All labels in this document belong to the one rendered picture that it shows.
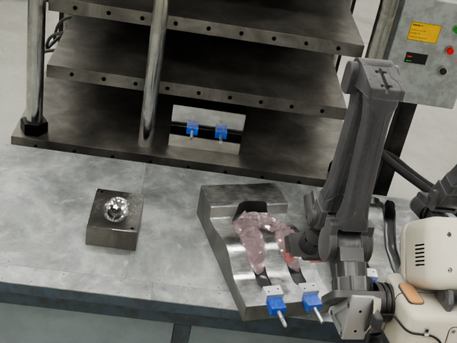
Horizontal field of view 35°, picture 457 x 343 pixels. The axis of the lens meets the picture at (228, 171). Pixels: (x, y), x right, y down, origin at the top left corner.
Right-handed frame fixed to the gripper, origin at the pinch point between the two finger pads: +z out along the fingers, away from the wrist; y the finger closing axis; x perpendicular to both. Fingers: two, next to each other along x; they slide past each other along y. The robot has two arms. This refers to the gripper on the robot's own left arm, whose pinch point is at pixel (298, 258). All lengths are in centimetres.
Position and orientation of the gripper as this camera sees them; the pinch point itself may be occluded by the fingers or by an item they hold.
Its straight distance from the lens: 196.4
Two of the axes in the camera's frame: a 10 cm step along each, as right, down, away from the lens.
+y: -9.8, -0.5, -2.2
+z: -2.1, 5.1, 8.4
